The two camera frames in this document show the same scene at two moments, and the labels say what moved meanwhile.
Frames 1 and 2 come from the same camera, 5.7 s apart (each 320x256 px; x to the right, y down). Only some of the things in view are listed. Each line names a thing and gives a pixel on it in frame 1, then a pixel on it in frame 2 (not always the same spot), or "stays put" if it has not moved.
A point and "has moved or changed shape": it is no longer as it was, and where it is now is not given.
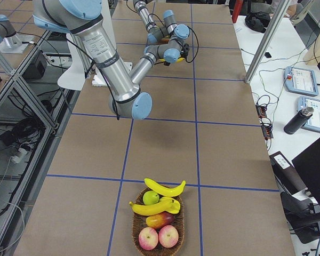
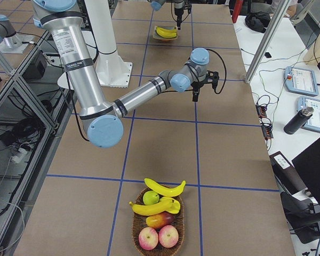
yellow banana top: x=165 y=191 stays put
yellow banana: x=178 y=60 has moved or changed shape
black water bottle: x=298 y=120 stays put
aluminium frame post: x=267 y=41 stays put
